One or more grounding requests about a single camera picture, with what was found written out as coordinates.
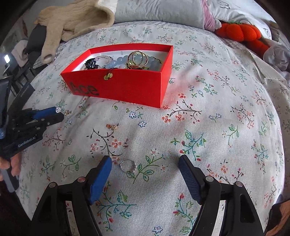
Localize small gold earring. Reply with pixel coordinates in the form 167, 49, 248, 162
106, 124, 119, 130

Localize black claw hair clip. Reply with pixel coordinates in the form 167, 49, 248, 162
84, 58, 100, 70

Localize clear crystal bead bracelet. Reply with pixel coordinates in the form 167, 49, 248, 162
94, 54, 114, 66

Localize small pearl ring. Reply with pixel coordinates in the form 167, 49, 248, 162
119, 159, 138, 174

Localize light blue bead bracelet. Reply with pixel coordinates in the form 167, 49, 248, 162
105, 55, 160, 71

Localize left hand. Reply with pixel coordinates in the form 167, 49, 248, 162
0, 153, 22, 176

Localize right hand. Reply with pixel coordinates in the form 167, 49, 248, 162
264, 200, 290, 236

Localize red Ace box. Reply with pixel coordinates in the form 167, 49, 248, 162
61, 43, 173, 108

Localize beige fleece garment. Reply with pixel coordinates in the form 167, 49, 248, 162
34, 0, 117, 64

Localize floral bed cover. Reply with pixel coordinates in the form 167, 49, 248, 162
17, 22, 289, 235

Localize crumpled grey clothes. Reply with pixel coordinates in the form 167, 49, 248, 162
263, 44, 289, 73

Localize grey pillow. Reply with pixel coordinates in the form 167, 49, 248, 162
115, 0, 222, 31

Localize orange pumpkin plush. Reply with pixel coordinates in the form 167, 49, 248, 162
214, 22, 269, 58

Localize white pillow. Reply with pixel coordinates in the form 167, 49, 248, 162
207, 0, 274, 39

